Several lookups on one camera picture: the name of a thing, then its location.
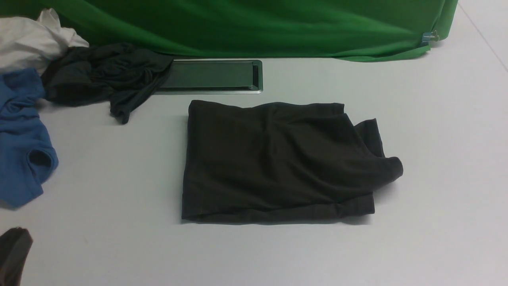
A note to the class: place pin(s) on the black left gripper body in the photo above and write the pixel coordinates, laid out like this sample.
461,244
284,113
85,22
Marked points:
15,245

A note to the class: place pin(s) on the dark gray long-sleeve shirt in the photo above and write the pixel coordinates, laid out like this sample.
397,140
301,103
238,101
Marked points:
281,163

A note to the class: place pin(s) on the blue t-shirt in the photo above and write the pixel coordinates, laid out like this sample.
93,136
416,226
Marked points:
27,156

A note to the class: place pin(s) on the dark teal crumpled shirt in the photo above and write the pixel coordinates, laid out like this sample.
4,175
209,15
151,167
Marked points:
122,74

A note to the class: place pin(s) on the white crumpled shirt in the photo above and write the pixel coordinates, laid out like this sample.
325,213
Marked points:
27,43

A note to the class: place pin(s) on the green backdrop cloth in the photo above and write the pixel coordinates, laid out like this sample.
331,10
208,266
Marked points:
355,30

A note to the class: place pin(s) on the blue binder clip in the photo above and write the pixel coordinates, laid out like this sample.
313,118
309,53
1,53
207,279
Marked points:
429,37

